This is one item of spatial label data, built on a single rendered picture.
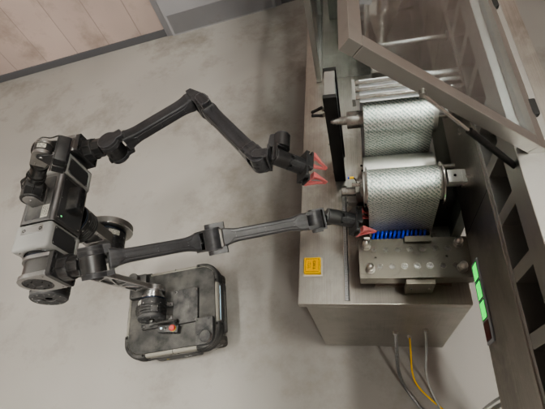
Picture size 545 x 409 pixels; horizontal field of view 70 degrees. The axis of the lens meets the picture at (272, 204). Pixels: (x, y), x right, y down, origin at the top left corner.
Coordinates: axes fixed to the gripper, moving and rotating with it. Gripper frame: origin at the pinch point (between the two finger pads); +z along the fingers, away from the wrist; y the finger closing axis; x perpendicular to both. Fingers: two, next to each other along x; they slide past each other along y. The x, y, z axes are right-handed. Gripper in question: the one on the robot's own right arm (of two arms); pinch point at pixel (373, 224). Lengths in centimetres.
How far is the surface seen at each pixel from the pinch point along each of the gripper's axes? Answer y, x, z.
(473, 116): 13, 72, -19
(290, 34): -277, -128, -1
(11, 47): -283, -250, -292
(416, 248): 8.6, 3.2, 15.4
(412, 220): 0.2, 9.0, 11.0
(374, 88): -34, 34, -16
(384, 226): 0.2, 0.3, 4.2
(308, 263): 9.1, -26.7, -16.5
